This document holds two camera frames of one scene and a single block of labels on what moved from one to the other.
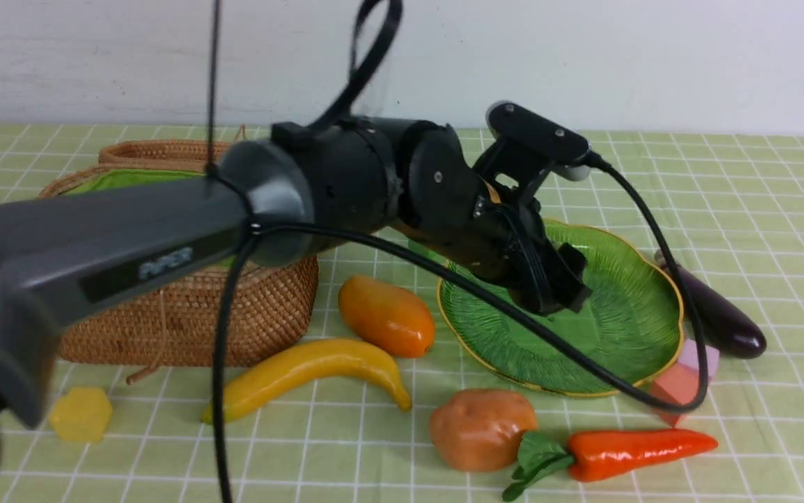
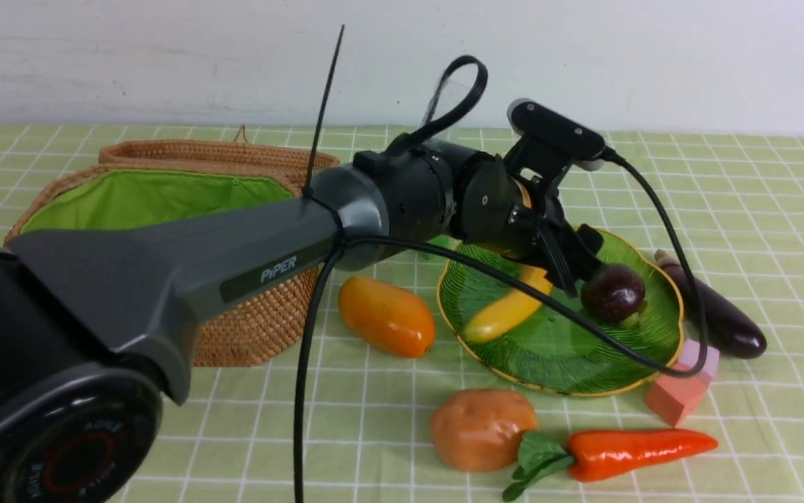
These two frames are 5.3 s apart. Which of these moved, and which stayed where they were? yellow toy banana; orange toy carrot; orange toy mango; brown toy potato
Moved: yellow toy banana
Stayed: orange toy mango; brown toy potato; orange toy carrot
